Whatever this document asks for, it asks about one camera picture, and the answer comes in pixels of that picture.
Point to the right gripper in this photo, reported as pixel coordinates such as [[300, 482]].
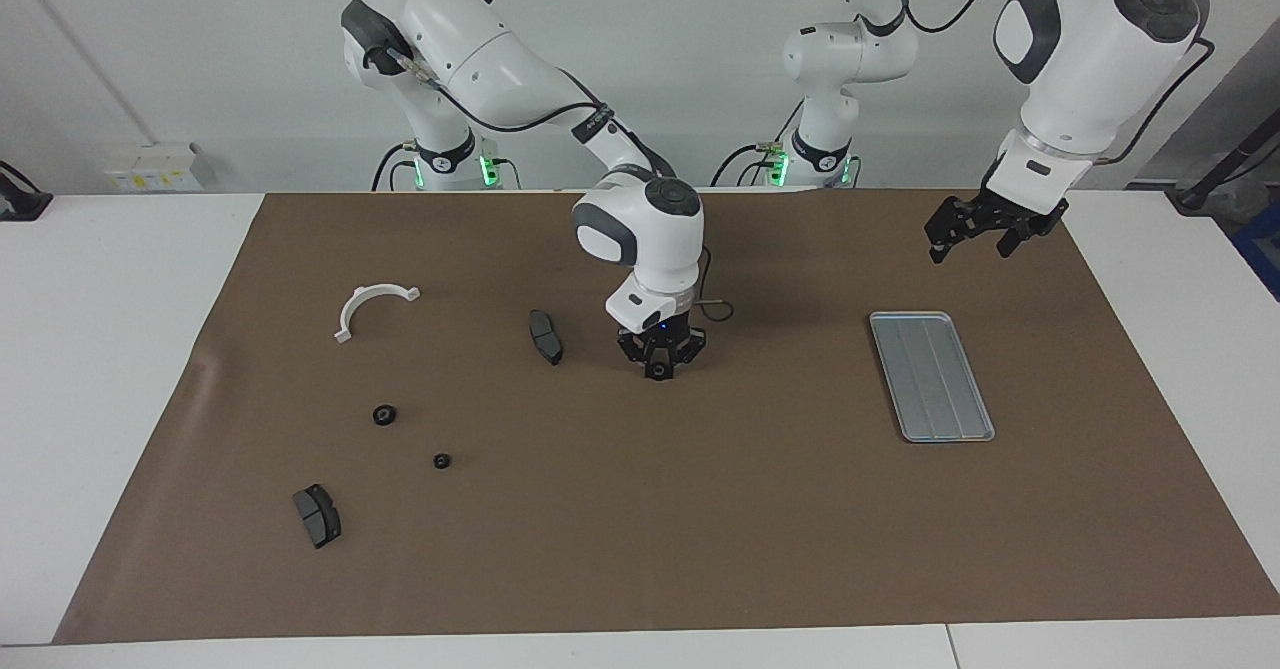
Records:
[[660, 331]]

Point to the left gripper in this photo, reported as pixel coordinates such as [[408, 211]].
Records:
[[1020, 211]]

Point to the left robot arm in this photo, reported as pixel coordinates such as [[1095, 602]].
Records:
[[1080, 59]]

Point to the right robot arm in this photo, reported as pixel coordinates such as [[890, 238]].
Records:
[[480, 39]]

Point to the silver metal tray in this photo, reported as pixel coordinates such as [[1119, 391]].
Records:
[[932, 377]]

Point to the black brake pad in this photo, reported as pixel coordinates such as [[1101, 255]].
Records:
[[317, 516], [546, 337]]

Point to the black stand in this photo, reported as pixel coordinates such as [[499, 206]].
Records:
[[22, 201], [1215, 177]]

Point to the blue crate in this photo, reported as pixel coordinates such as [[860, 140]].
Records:
[[1262, 249]]

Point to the white curved bracket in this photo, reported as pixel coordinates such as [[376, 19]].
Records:
[[362, 301]]

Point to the white wall socket box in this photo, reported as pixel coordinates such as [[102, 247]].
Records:
[[158, 169]]

